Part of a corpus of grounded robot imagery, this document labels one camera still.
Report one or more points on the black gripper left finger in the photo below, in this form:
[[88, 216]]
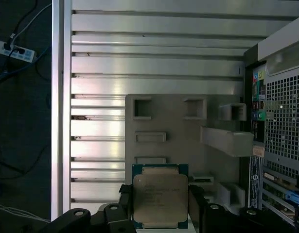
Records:
[[125, 201]]

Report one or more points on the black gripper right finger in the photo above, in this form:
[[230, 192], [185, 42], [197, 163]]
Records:
[[212, 218]]

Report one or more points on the silver CPU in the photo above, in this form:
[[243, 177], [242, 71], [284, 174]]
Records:
[[161, 196]]

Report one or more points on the grey plastic parts rack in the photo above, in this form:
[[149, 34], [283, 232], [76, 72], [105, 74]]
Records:
[[178, 145]]

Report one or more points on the black open PC case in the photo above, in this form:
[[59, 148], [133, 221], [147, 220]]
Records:
[[283, 121]]

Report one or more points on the white power strip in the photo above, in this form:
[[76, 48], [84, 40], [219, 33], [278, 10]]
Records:
[[18, 52]]

